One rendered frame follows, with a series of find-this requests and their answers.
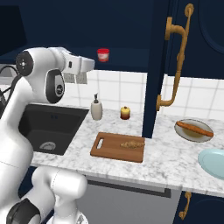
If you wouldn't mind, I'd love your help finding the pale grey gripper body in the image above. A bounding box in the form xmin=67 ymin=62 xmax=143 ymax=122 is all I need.
xmin=80 ymin=56 xmax=96 ymax=73

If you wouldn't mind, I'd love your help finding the wooden cutting board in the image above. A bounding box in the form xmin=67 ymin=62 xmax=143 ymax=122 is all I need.
xmin=89 ymin=131 xmax=146 ymax=164

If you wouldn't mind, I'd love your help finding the tan croissant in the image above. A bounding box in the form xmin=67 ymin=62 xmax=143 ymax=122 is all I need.
xmin=120 ymin=140 xmax=146 ymax=150

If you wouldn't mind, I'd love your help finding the navy base cabinet door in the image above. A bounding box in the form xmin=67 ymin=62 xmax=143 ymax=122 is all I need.
xmin=172 ymin=189 xmax=224 ymax=224

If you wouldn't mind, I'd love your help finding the cream soap dispenser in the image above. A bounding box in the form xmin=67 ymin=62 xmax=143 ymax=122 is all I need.
xmin=90 ymin=93 xmax=104 ymax=122

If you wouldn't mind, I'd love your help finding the small yellow red pastry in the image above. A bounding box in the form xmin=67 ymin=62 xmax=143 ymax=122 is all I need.
xmin=119 ymin=106 xmax=131 ymax=121

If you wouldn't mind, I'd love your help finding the black sink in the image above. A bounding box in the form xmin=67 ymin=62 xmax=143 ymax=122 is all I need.
xmin=17 ymin=102 xmax=90 ymax=157

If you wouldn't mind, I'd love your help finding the orange-brown baguette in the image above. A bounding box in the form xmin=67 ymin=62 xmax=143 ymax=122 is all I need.
xmin=175 ymin=120 xmax=214 ymax=138

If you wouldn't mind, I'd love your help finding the grey plate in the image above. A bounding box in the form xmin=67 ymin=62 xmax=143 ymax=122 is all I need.
xmin=173 ymin=118 xmax=215 ymax=144

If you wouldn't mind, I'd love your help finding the grey dishwasher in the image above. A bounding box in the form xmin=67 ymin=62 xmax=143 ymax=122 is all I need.
xmin=76 ymin=174 xmax=182 ymax=224

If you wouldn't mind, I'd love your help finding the light blue plate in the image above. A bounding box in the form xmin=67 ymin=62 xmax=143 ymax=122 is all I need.
xmin=197 ymin=147 xmax=224 ymax=180

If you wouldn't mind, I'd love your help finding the navy wall cabinet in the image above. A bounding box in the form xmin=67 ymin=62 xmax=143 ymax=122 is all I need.
xmin=0 ymin=0 xmax=156 ymax=74

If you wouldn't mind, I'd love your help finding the gold cabinet door handle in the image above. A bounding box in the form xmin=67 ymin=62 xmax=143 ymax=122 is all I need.
xmin=155 ymin=3 xmax=195 ymax=112

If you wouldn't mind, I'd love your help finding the dark dishwasher handle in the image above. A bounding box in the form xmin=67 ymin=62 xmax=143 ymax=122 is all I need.
xmin=87 ymin=178 xmax=172 ymax=199

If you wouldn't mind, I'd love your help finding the small gold cabinet handle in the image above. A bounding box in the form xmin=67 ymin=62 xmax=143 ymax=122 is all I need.
xmin=178 ymin=191 xmax=193 ymax=221

